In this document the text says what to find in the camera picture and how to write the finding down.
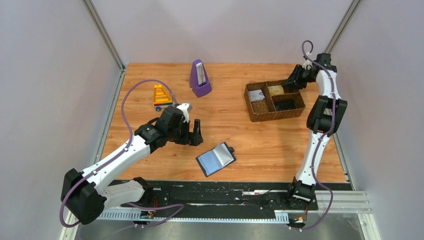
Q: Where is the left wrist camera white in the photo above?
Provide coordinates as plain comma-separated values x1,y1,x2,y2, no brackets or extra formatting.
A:
176,102,193,123

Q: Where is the slotted cable duct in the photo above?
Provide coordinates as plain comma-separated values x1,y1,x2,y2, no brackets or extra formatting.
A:
96,208,290,224

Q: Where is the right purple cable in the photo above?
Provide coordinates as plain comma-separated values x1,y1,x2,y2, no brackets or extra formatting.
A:
288,40,337,232

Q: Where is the yellow gold card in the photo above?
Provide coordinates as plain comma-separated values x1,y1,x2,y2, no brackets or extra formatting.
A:
267,85,285,96

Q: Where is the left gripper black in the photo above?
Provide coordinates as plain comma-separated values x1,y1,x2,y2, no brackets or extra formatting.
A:
167,118,204,146

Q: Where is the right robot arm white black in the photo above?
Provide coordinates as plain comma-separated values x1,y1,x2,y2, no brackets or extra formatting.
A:
282,52,348,209

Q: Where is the yellow toy on wheels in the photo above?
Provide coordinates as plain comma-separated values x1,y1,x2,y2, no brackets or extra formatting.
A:
153,84,175,112

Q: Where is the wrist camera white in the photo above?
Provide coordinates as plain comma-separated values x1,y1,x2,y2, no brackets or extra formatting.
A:
176,102,193,123
302,59,313,70

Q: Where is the brown wicker divided basket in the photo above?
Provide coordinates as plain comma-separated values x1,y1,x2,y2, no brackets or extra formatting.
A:
244,80,306,122

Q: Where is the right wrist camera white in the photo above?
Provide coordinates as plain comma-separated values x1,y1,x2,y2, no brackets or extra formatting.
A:
302,59,313,70

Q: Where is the white silver card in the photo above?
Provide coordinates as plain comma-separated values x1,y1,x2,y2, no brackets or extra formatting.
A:
247,89,265,102

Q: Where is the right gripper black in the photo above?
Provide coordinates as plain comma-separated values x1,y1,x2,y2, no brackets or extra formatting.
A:
283,64,317,90

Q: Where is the blue leather card holder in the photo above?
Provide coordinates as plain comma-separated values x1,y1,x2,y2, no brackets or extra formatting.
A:
195,142,237,178

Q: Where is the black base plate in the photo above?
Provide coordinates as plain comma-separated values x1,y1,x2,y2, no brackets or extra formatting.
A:
135,180,318,220

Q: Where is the purple metronome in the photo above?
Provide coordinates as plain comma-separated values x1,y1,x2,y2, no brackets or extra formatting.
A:
189,59,212,98

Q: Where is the black card with stripe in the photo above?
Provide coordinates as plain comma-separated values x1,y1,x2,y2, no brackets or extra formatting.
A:
273,99,297,111

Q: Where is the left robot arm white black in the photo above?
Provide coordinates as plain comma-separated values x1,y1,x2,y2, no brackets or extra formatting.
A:
60,103,203,225

